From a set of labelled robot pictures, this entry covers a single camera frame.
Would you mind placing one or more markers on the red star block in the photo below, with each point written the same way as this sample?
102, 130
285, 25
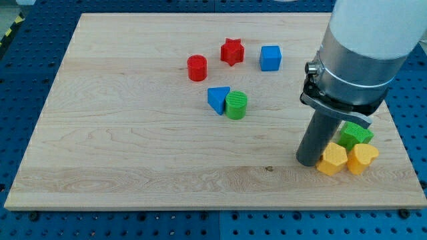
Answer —
232, 51

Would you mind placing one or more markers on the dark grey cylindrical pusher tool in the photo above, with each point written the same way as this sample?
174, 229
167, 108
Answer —
317, 136

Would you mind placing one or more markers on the yellow heart block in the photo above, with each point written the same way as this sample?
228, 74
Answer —
360, 157

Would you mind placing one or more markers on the red cylinder block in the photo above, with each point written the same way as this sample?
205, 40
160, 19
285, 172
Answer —
197, 67

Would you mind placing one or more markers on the blue cube block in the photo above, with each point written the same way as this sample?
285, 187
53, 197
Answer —
270, 58

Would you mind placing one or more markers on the light wooden board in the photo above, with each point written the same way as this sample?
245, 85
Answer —
123, 127

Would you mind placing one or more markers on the green cylinder block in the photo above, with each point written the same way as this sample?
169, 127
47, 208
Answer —
236, 104

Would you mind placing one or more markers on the yellow pentagon block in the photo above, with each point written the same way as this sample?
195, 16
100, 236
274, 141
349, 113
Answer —
332, 160

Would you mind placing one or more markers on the green star block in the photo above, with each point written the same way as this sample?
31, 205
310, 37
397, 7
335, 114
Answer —
352, 134

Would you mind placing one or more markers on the blue triangle block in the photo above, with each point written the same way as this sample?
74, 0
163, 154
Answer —
216, 98

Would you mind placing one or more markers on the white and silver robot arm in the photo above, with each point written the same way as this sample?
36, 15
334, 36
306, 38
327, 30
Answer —
363, 48

